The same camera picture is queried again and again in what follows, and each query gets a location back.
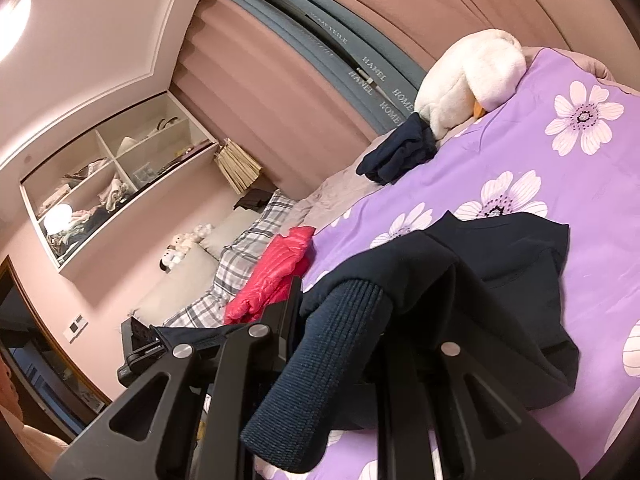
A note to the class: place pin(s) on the wooden door frame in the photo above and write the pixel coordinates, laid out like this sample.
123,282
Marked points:
45,325

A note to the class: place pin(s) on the stack of yellowed books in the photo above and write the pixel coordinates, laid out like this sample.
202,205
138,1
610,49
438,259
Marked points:
237,165

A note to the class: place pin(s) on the folded navy garment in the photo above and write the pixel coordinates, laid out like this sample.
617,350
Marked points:
395,155

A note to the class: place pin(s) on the dark navy zip jacket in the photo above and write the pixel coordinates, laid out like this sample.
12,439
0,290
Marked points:
500,270

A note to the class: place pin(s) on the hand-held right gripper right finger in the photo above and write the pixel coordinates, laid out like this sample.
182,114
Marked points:
400,410

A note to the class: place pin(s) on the small dark bag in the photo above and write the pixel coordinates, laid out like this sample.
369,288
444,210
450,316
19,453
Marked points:
254,199

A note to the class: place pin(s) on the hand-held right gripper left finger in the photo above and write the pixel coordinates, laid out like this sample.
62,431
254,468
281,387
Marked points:
285,310

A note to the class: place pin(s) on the white spotted plush dog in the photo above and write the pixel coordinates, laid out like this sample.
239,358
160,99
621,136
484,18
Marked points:
172,255

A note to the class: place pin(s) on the round ceiling light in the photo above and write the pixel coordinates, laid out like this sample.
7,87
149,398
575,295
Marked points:
12,25

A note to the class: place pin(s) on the purple floral bedsheet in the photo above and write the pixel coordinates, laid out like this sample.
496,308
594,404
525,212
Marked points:
500,160

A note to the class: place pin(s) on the blue-grey printed curtain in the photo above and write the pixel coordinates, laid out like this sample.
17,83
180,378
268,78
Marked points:
320,40

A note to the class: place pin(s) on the white wall switch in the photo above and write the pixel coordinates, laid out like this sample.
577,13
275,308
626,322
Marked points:
76,328

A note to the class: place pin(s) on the beige pillow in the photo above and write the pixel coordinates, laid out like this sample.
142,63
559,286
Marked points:
175,285
230,230

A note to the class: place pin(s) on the red puffer jacket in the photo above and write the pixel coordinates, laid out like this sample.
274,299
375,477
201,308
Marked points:
280,265

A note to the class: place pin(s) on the white hat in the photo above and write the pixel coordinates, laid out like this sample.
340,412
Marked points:
131,143

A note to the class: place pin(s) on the white wall shelf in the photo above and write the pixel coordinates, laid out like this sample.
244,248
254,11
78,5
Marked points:
150,195

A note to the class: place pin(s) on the small white plush toy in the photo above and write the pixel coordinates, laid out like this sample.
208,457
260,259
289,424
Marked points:
200,232

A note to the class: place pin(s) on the white plush goose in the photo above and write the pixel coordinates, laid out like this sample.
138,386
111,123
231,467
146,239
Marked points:
465,75

